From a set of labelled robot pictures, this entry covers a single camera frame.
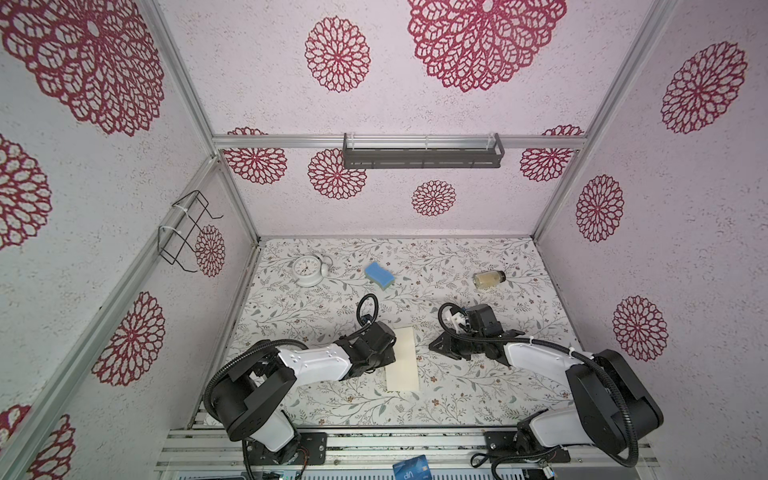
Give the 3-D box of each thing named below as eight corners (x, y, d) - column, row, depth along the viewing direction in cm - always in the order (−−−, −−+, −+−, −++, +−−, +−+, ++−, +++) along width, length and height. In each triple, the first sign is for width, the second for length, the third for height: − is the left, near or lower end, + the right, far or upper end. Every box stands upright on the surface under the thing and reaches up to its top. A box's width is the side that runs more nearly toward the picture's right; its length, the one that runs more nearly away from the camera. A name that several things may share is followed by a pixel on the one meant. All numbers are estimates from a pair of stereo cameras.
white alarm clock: (293, 287, 107) (290, 280, 104) (299, 262, 115) (296, 254, 112) (328, 287, 107) (327, 280, 104) (332, 262, 115) (331, 254, 112)
